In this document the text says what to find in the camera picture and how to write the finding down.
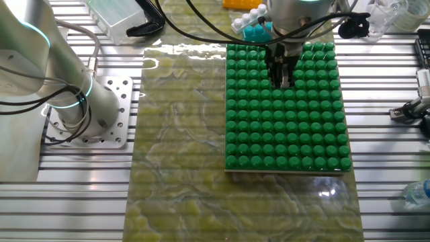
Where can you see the green studded baseplate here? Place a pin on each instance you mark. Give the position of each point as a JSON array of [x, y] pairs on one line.
[[285, 141]]

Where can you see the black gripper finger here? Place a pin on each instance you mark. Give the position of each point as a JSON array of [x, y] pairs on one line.
[[288, 76], [276, 76]]

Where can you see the clear water bottle blue cap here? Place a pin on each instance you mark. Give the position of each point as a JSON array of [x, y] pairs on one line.
[[418, 193]]

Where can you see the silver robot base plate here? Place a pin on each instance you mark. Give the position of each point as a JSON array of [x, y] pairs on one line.
[[124, 87]]

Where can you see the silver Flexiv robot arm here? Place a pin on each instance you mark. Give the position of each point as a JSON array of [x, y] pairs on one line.
[[20, 40]]

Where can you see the teal four-stud block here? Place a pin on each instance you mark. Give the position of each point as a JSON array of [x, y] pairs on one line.
[[253, 33]]

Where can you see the clear tape roll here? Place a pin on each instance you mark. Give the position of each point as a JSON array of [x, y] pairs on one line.
[[418, 23]]

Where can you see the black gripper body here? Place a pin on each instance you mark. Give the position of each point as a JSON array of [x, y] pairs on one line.
[[279, 53]]

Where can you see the metal camera bracket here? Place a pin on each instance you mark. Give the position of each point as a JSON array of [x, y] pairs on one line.
[[403, 112]]

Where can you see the black C-clamp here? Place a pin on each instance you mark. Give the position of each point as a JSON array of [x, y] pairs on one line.
[[154, 23]]

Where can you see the black keyboard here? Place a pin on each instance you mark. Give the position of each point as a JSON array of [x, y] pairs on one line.
[[424, 50]]

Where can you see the yellow-orange four-stud block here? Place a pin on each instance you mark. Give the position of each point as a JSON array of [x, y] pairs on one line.
[[240, 4]]

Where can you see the white four-stud block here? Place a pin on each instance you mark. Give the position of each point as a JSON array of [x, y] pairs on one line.
[[245, 21]]

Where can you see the green marble pattern mat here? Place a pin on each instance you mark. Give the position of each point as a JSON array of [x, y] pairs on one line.
[[178, 134]]

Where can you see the clear plastic cup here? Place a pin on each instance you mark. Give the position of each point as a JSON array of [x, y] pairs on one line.
[[383, 17]]

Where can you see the translucent plastic box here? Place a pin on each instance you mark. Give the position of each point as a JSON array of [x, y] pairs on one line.
[[117, 20]]

